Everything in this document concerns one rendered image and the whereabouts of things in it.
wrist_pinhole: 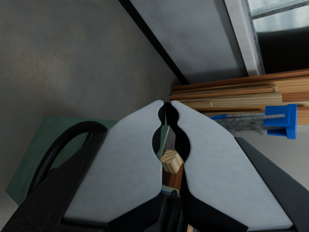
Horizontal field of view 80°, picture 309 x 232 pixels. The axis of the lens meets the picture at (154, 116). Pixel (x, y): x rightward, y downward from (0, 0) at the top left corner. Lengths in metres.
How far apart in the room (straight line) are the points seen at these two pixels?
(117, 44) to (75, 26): 0.35
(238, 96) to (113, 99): 1.09
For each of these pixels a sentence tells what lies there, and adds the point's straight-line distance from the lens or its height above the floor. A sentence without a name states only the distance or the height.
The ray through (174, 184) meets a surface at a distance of 0.56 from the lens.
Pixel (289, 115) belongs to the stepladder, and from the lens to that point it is 1.27.
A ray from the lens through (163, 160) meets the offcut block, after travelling 0.51.
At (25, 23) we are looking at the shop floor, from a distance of 1.33.
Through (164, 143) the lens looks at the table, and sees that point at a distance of 0.52.
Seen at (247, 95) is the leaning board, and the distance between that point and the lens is 1.81.
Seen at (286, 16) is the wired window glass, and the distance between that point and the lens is 1.71.
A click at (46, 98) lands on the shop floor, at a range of 1.29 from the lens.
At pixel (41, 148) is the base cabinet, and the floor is 0.18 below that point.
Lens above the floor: 1.20
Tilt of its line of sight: 39 degrees down
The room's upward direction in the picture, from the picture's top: 92 degrees clockwise
